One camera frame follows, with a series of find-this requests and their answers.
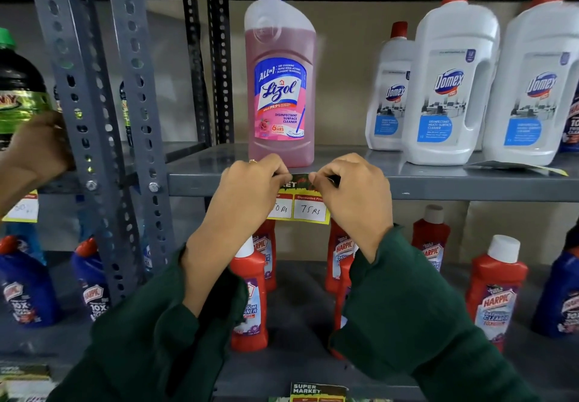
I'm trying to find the small white bottle red cap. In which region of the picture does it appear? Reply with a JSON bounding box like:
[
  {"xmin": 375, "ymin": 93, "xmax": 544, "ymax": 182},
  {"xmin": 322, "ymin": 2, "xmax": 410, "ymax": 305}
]
[{"xmin": 365, "ymin": 21, "xmax": 417, "ymax": 152}]

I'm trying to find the person's left hand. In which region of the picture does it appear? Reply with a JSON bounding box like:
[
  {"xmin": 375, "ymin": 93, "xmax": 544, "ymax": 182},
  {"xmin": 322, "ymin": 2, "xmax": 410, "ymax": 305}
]
[{"xmin": 203, "ymin": 153, "xmax": 293, "ymax": 247}]

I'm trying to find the loose paper label strip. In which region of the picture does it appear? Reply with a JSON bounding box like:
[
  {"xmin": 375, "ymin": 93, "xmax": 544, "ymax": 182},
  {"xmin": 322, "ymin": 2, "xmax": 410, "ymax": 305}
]
[{"xmin": 465, "ymin": 160, "xmax": 569, "ymax": 177}]

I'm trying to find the yellow paper price tag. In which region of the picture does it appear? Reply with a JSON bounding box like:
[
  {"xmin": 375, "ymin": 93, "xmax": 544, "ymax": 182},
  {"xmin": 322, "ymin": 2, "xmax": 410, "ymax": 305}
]
[
  {"xmin": 267, "ymin": 173, "xmax": 331, "ymax": 225},
  {"xmin": 2, "ymin": 190, "xmax": 40, "ymax": 224}
]

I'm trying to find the pink cleaner bottle blue cap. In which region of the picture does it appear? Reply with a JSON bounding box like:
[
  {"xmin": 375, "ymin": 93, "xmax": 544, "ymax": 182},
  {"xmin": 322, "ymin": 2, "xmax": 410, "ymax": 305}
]
[{"xmin": 244, "ymin": 0, "xmax": 317, "ymax": 168}]

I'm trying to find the dark slotted rack post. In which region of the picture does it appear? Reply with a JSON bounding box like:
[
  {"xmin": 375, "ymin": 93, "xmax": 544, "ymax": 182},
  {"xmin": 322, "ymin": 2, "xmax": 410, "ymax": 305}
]
[
  {"xmin": 182, "ymin": 0, "xmax": 214, "ymax": 147},
  {"xmin": 207, "ymin": 0, "xmax": 235, "ymax": 145}
]

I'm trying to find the large white bottle red cap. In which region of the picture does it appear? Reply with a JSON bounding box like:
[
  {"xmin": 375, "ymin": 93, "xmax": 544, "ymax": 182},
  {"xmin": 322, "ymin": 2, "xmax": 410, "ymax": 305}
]
[
  {"xmin": 481, "ymin": 0, "xmax": 579, "ymax": 167},
  {"xmin": 402, "ymin": 0, "xmax": 501, "ymax": 166}
]

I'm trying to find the person's right forearm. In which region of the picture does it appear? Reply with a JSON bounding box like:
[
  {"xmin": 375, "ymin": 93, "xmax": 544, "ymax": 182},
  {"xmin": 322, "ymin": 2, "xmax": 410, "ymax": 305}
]
[{"xmin": 329, "ymin": 223, "xmax": 541, "ymax": 402}]

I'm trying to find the grey slotted rack post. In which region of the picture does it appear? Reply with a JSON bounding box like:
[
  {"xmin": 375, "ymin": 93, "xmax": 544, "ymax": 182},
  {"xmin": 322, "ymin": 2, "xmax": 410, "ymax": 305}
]
[
  {"xmin": 104, "ymin": 0, "xmax": 178, "ymax": 276},
  {"xmin": 25, "ymin": 0, "xmax": 146, "ymax": 305}
]

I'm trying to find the red cleaner bottle white cap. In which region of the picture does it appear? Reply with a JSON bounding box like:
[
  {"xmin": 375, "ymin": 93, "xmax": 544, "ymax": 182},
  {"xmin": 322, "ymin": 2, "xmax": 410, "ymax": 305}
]
[
  {"xmin": 411, "ymin": 204, "xmax": 451, "ymax": 274},
  {"xmin": 465, "ymin": 234, "xmax": 529, "ymax": 353},
  {"xmin": 229, "ymin": 236, "xmax": 269, "ymax": 353}
]

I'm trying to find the person's right hand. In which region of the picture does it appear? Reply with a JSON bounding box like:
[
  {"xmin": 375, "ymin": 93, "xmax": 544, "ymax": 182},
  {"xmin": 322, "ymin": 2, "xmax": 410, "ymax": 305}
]
[{"xmin": 309, "ymin": 153, "xmax": 394, "ymax": 245}]

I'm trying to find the blue cleaner bottle red cap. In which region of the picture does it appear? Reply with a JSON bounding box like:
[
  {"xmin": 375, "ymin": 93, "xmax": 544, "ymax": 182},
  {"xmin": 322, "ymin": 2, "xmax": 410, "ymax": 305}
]
[
  {"xmin": 0, "ymin": 234, "xmax": 62, "ymax": 328},
  {"xmin": 70, "ymin": 236, "xmax": 112, "ymax": 324}
]

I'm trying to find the dark blue cleaner bottle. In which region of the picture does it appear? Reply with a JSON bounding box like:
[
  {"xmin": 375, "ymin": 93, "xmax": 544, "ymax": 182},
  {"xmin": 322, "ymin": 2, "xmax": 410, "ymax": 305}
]
[{"xmin": 559, "ymin": 85, "xmax": 579, "ymax": 153}]

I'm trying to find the person's left forearm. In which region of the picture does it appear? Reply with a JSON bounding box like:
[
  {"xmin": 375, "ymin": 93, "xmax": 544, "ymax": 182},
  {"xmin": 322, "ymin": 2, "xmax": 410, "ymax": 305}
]
[{"xmin": 47, "ymin": 227, "xmax": 249, "ymax": 402}]

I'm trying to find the black bottle green cap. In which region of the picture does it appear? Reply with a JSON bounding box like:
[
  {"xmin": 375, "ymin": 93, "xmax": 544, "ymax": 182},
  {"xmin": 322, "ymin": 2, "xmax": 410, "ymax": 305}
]
[{"xmin": 0, "ymin": 28, "xmax": 56, "ymax": 150}]

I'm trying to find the green yellow price tag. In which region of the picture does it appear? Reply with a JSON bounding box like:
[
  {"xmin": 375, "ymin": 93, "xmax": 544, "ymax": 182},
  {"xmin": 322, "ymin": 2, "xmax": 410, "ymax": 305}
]
[{"xmin": 289, "ymin": 382, "xmax": 349, "ymax": 402}]

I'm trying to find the stack of paper labels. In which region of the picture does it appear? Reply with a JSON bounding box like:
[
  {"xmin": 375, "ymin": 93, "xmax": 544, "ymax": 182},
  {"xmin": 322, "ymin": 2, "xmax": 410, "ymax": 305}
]
[{"xmin": 0, "ymin": 363, "xmax": 56, "ymax": 402}]

